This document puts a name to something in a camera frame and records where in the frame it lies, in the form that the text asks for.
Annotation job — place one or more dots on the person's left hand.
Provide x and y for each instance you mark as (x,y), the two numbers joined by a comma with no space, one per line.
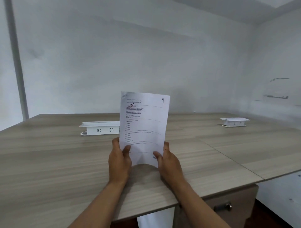
(118,164)

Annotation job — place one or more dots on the person's right hand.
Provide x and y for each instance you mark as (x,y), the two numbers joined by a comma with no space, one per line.
(170,166)

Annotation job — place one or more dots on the person's right thumb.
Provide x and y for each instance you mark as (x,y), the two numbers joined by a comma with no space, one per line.
(158,157)

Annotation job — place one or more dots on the person's left thumb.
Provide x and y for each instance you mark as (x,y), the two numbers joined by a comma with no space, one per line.
(126,150)

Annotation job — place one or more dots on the white printed paper sheet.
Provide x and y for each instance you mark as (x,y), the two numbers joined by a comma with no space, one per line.
(143,126)

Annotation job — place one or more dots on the person's right forearm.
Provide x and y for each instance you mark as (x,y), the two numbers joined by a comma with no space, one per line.
(197,205)

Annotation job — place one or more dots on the person's left forearm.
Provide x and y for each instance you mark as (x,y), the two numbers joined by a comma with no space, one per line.
(94,204)

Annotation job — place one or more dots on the large white desk power socket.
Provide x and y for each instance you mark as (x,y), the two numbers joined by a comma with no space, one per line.
(100,128)

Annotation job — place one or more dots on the white paper under desk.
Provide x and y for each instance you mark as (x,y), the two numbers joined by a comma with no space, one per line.
(155,218)

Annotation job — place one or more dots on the wooden drawer cabinet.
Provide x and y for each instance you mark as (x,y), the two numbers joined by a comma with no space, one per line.
(223,206)

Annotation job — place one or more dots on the small white desk power socket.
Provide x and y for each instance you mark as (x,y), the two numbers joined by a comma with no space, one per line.
(234,122)

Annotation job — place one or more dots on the grey vertical wall pipe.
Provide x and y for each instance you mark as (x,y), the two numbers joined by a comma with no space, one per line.
(17,58)

